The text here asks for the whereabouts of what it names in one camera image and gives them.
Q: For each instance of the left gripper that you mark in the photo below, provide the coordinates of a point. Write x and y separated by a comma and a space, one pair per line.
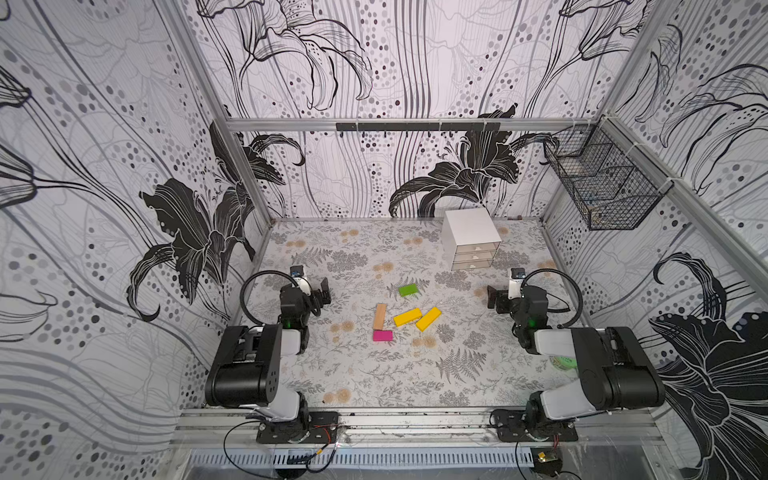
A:
315, 294

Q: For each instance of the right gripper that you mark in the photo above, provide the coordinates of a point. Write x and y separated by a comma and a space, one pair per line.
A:
502, 300

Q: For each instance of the wooden building block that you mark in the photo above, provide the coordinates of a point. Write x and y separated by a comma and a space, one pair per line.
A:
380, 317

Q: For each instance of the pink building block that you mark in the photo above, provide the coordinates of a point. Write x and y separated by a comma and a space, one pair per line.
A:
382, 336

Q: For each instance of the yellow building block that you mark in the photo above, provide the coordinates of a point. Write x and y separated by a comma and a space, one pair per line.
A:
428, 319
407, 317

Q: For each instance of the green building block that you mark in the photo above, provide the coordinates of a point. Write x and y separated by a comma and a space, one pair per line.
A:
407, 290

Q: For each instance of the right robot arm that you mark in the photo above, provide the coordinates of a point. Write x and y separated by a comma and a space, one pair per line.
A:
613, 371

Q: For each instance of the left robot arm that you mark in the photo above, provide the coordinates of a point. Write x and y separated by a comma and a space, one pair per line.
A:
245, 372

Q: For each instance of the white drawer cabinet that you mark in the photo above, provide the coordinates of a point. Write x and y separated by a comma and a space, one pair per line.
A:
470, 239

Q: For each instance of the green round lid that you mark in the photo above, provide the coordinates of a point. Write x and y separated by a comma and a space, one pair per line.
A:
564, 363

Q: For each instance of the small electronics board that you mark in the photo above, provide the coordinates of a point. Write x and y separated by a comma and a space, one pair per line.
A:
546, 462

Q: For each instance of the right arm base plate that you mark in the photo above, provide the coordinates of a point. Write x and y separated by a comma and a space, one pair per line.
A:
511, 426

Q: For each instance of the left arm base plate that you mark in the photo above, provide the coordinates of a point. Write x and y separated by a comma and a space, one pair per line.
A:
313, 427

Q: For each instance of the black wire basket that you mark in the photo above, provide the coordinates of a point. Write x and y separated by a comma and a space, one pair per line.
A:
602, 176

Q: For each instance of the black wall bar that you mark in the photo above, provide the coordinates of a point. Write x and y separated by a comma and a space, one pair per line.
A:
448, 126

